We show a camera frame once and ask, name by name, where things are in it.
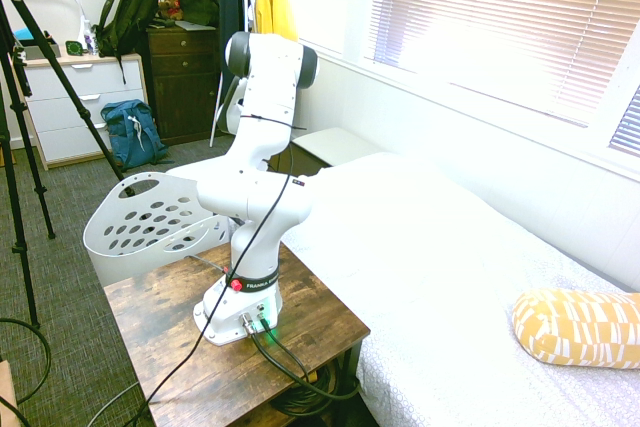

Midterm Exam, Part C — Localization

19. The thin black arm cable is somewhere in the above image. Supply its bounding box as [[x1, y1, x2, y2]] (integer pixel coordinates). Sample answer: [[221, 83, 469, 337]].
[[122, 113, 310, 427]]

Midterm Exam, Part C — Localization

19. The grey flat box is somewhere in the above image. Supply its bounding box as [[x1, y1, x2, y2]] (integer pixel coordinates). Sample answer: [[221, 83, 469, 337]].
[[21, 43, 62, 61]]

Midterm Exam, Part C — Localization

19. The black camera tripod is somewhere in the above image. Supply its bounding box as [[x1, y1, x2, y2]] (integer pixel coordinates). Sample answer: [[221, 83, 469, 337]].
[[0, 0, 127, 329]]

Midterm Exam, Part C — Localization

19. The brown teddy bear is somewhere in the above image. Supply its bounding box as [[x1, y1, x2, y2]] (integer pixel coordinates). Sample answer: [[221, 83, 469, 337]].
[[157, 0, 185, 22]]

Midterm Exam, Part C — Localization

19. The white drawer dresser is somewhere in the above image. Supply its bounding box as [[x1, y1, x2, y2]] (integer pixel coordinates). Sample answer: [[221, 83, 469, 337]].
[[13, 51, 151, 172]]

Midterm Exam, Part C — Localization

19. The blue backpack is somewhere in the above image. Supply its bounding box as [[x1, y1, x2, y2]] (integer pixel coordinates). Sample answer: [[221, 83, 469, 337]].
[[99, 99, 170, 172]]

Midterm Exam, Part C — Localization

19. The dark navy hanging garment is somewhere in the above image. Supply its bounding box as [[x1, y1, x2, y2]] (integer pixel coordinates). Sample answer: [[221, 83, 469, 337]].
[[216, 0, 252, 79]]

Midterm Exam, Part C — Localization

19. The black looped floor cable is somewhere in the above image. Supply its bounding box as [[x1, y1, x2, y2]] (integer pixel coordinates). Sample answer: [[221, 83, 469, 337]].
[[0, 317, 53, 427]]

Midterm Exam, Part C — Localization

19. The brown cardboard piece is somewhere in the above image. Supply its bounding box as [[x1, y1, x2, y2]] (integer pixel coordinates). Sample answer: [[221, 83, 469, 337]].
[[0, 358, 19, 416]]

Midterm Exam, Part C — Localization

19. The rustic wooden side table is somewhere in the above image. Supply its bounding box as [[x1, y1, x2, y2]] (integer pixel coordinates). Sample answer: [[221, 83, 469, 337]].
[[102, 240, 372, 427]]

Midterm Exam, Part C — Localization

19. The white circle-patterned bed duvet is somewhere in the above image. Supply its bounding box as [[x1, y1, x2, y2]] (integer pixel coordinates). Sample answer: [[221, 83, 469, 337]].
[[278, 150, 640, 427]]

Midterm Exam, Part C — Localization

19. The black cable coil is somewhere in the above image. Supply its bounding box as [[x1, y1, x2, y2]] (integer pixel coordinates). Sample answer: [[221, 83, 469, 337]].
[[267, 364, 362, 419]]

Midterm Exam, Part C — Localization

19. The grey floor cable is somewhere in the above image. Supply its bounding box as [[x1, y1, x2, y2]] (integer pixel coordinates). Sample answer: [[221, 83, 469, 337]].
[[85, 379, 147, 427]]

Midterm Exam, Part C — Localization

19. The white perforated laundry basket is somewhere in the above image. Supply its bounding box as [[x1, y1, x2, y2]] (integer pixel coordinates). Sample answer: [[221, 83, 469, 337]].
[[82, 171, 239, 289]]

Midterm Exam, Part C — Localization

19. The yellow patterned bolster pillow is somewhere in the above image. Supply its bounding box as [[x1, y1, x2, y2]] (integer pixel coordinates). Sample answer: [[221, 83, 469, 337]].
[[510, 288, 640, 371]]

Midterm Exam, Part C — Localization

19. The white plastic bottle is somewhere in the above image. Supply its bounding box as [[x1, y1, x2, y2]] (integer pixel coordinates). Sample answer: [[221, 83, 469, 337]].
[[81, 16, 100, 56]]

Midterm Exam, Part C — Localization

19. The white cushioned bench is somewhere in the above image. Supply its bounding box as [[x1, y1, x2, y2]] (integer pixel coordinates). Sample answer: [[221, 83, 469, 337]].
[[291, 126, 384, 169]]

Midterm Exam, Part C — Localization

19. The dark wooden dresser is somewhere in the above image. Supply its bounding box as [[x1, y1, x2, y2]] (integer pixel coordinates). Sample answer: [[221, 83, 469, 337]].
[[143, 22, 224, 146]]

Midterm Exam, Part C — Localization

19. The thick black base cable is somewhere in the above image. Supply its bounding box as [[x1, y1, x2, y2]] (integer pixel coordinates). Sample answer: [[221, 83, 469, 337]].
[[241, 315, 363, 401], [257, 314, 321, 384]]

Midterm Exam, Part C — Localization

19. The dark green backpack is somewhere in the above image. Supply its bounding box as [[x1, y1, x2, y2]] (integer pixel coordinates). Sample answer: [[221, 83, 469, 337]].
[[93, 0, 162, 84]]

